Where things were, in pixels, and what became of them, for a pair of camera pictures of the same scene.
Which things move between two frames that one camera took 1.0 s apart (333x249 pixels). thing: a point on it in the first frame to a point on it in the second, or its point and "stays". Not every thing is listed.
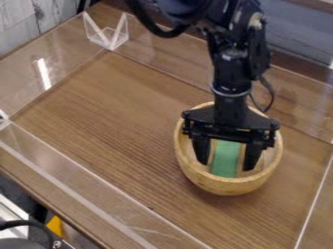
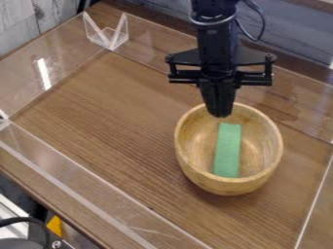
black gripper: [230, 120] to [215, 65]
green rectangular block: [224, 154] stays
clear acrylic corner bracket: [108, 38] stays
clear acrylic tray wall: [107, 216] stays
